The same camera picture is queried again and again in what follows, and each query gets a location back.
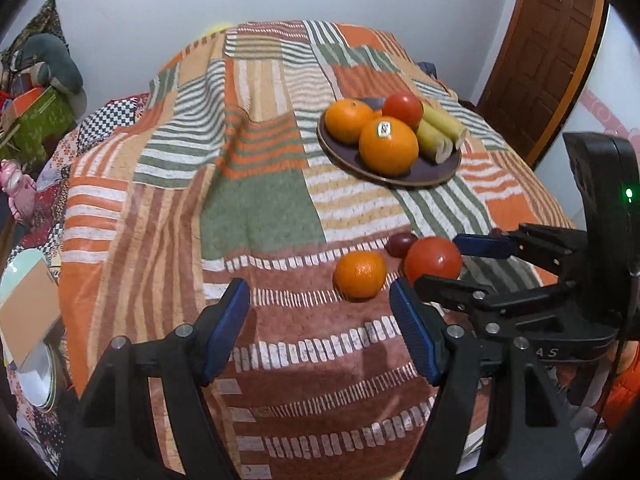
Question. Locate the grey long pillow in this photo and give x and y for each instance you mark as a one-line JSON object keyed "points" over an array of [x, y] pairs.
{"points": [[52, 62]]}

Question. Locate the dark floral cushion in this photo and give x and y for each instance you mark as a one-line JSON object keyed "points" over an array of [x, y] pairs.
{"points": [[35, 30]]}

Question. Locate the brown wooden door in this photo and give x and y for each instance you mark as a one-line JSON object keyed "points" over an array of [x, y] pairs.
{"points": [[545, 50]]}

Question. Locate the red tomato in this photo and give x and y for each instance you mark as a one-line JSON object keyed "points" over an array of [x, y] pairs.
{"points": [[432, 260], [402, 109]]}

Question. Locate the yellow curved object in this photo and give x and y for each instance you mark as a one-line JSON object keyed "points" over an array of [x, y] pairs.
{"points": [[215, 30]]}

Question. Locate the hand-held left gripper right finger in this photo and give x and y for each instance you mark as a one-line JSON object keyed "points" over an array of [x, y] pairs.
{"points": [[414, 330]]}

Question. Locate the dark purple plate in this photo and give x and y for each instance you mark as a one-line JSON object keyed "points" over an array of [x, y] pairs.
{"points": [[435, 172]]}

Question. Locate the large orange with sticker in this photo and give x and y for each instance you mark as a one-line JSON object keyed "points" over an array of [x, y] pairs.
{"points": [[388, 152]]}

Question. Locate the pale green plate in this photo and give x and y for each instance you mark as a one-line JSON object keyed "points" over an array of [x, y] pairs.
{"points": [[20, 265]]}

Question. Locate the checkered quilt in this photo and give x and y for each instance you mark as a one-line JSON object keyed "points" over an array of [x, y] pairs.
{"points": [[110, 112]]}

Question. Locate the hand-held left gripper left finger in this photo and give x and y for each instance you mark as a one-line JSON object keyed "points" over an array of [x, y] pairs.
{"points": [[227, 320]]}

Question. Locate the pink toy figure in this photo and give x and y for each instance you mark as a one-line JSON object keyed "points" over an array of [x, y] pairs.
{"points": [[17, 187]]}

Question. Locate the striped patchwork blanket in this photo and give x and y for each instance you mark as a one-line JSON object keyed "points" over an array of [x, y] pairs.
{"points": [[250, 185]]}

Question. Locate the large plain orange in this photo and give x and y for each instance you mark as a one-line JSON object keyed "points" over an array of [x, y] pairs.
{"points": [[347, 121]]}

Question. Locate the green storage box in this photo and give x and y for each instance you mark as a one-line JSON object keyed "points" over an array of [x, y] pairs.
{"points": [[40, 120]]}

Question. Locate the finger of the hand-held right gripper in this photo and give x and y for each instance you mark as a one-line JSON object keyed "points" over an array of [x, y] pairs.
{"points": [[482, 246], [460, 292]]}

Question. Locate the dark red jujube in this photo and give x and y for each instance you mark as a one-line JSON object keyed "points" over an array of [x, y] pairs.
{"points": [[496, 232]]}

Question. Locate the brown cardboard sheet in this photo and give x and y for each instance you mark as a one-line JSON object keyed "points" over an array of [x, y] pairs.
{"points": [[27, 310]]}

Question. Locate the small tangerine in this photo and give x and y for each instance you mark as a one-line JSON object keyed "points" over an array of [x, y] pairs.
{"points": [[360, 276]]}

